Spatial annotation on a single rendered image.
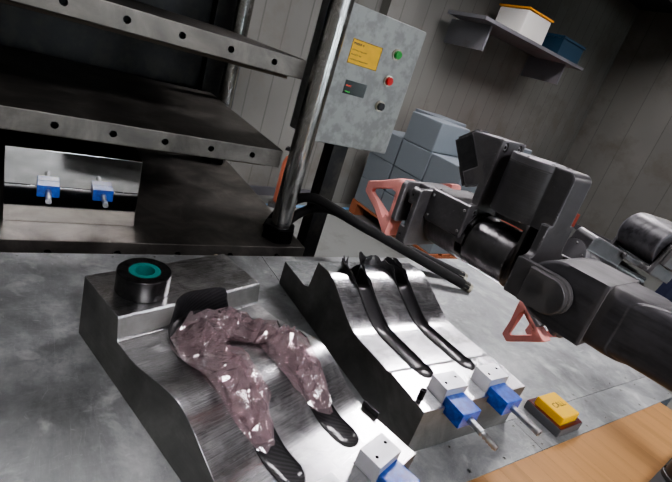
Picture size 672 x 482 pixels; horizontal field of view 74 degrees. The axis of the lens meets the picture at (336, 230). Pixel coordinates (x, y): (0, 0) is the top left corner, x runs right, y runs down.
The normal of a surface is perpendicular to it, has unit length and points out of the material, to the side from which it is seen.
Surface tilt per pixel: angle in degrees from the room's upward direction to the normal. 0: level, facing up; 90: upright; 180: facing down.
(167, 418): 90
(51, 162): 90
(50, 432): 0
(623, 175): 90
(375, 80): 90
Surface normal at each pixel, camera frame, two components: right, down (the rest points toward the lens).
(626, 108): -0.77, 0.00
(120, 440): 0.29, -0.89
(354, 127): 0.49, 0.45
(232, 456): 0.56, -0.62
